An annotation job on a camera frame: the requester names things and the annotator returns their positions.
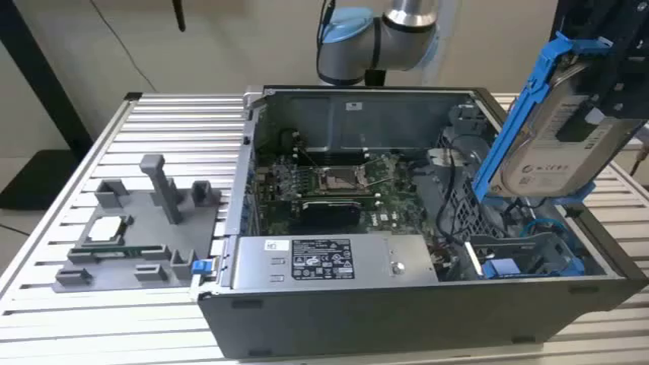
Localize black rounded plastic cover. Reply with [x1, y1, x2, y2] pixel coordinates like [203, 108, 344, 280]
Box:
[299, 199, 365, 230]

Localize red yellow black wire bundle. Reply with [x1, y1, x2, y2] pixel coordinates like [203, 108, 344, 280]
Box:
[428, 237, 460, 269]

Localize metal disk bay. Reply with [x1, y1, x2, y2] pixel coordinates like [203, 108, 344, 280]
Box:
[464, 227, 591, 281]

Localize CPU socket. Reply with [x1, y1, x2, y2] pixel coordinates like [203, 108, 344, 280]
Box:
[316, 165, 369, 193]

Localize silver power supply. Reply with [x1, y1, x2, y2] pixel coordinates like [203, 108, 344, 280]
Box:
[231, 233, 440, 288]

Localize green RAM stick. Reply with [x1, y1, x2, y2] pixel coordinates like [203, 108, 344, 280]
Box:
[75, 246, 164, 257]

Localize round black wire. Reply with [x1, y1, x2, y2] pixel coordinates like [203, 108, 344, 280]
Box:
[433, 148, 476, 246]

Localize metal socket cover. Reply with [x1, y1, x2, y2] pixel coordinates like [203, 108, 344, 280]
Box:
[363, 154, 403, 180]

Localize black post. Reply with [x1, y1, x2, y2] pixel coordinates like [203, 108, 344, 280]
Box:
[0, 0, 96, 153]

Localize black open PC case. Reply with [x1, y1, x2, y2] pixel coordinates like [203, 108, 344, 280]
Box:
[189, 84, 649, 361]

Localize perforated metal drive cage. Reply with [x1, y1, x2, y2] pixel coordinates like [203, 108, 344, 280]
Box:
[413, 129, 513, 244]

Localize blue wire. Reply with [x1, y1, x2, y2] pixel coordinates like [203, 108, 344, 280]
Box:
[521, 216, 565, 248]

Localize thin metal locking lever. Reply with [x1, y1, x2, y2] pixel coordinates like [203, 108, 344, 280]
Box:
[292, 145, 325, 172]

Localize green motherboard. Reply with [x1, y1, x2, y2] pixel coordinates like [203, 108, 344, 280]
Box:
[248, 150, 443, 236]

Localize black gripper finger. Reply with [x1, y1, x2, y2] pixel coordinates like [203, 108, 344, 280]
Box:
[556, 99, 608, 141]

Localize grey parts rack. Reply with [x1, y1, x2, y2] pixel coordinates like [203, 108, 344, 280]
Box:
[53, 154, 224, 294]

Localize silver CPU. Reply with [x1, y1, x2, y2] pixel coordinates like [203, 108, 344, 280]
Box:
[85, 216, 128, 243]

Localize thin black wall cable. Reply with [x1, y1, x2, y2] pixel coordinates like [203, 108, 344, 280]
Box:
[89, 0, 156, 95]

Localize black expansion slot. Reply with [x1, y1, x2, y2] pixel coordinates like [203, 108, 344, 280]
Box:
[299, 150, 369, 159]
[299, 157, 369, 167]

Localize hard disk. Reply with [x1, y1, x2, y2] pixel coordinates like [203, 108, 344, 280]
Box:
[471, 32, 649, 208]

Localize black antenna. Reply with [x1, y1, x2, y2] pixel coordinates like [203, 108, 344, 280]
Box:
[171, 0, 188, 33]

